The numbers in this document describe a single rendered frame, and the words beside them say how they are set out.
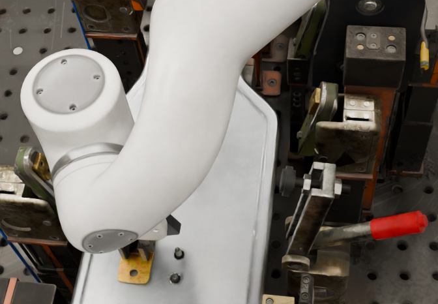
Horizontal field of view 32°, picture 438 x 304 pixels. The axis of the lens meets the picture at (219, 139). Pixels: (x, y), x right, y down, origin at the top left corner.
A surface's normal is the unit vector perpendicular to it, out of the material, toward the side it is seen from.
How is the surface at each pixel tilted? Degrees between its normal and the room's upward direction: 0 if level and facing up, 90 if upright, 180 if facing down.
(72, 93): 2
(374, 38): 0
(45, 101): 5
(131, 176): 53
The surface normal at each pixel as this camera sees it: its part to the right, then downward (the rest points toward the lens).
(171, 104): 0.31, 0.04
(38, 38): -0.07, -0.52
